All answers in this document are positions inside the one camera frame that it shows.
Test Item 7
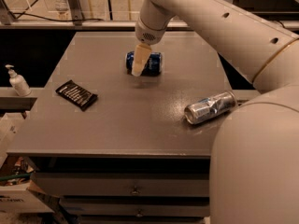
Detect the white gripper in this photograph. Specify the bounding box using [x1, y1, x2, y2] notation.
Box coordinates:
[132, 16, 168, 77]

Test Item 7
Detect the blue pepsi can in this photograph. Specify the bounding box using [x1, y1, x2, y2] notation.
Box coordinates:
[125, 51, 163, 77]

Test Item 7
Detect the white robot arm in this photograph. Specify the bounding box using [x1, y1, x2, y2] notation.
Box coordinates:
[133, 0, 299, 224]

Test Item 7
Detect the silver crushed can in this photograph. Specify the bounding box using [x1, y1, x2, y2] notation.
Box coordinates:
[184, 91, 237, 125]

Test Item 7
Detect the black snack packet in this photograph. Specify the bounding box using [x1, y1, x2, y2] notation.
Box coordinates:
[55, 80, 98, 111]

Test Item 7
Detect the grey drawer cabinet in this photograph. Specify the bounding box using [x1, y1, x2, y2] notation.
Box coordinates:
[9, 32, 230, 224]

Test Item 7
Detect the white pump bottle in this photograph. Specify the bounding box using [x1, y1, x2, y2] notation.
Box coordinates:
[5, 64, 31, 97]

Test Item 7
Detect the top drawer with knob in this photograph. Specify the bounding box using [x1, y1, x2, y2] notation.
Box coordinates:
[31, 173, 209, 197]

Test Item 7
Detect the drawer with knob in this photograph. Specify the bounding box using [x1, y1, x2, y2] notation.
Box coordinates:
[31, 173, 209, 197]
[60, 197, 210, 217]

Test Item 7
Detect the white cardboard box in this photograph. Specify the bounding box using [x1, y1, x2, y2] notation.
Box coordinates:
[0, 113, 52, 213]

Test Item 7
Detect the black cable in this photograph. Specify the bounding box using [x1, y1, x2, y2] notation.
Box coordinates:
[8, 0, 106, 23]

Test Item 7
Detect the metal railing frame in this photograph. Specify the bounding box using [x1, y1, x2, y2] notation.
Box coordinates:
[0, 0, 298, 32]

